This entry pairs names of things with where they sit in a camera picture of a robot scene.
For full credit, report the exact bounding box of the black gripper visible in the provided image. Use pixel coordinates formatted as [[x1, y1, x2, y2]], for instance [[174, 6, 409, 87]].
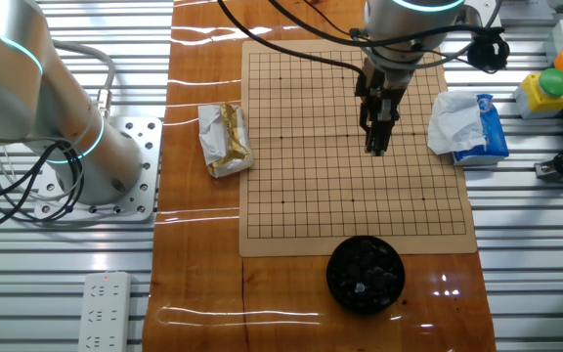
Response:
[[354, 59, 413, 157]]

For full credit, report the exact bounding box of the tan go board mat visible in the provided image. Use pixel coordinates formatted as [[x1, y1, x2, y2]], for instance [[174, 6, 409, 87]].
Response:
[[238, 37, 478, 259]]

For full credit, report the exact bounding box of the blue white packet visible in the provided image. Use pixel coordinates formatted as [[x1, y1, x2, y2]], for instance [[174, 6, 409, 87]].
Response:
[[426, 90, 488, 156]]

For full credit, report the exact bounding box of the blue tissue pack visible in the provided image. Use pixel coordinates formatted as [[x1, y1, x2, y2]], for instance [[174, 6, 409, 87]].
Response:
[[451, 92, 511, 167]]

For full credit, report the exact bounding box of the white and gold foil package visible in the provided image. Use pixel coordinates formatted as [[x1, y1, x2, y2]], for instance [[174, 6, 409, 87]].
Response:
[[196, 102, 255, 179]]

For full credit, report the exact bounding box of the black round stone bowl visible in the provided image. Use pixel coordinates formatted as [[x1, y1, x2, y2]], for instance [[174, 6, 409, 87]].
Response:
[[325, 235, 407, 316]]

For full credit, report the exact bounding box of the yellow box green push button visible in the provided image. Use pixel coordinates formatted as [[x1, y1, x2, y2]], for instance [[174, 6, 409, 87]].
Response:
[[513, 67, 563, 120]]

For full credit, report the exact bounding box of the white paper sheet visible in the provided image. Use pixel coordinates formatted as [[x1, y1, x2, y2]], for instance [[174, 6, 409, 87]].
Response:
[[500, 0, 556, 21]]

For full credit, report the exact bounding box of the glossy wooden plank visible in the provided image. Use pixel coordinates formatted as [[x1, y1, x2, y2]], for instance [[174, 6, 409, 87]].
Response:
[[142, 0, 498, 352]]

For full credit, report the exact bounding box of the white power strip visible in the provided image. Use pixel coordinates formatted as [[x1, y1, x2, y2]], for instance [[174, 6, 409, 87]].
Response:
[[76, 271, 132, 352]]

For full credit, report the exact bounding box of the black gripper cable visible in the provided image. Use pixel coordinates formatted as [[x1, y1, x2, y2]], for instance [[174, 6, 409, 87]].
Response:
[[216, 0, 505, 79]]

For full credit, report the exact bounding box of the black round cable connector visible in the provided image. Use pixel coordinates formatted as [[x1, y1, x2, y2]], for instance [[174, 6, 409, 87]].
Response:
[[466, 31, 511, 74]]

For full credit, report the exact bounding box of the aluminium corner bracket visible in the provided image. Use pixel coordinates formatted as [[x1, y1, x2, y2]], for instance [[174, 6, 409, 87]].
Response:
[[534, 160, 563, 184]]

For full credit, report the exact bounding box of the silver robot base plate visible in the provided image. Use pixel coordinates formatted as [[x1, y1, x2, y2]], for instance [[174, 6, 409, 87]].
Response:
[[33, 115, 164, 224]]

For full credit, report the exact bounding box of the thick grey robot cable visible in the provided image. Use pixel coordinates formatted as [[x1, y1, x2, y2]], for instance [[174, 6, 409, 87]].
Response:
[[51, 40, 117, 121]]

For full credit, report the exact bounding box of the black cable loop bundle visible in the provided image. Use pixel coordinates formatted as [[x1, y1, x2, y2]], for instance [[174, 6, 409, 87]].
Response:
[[0, 141, 87, 234]]

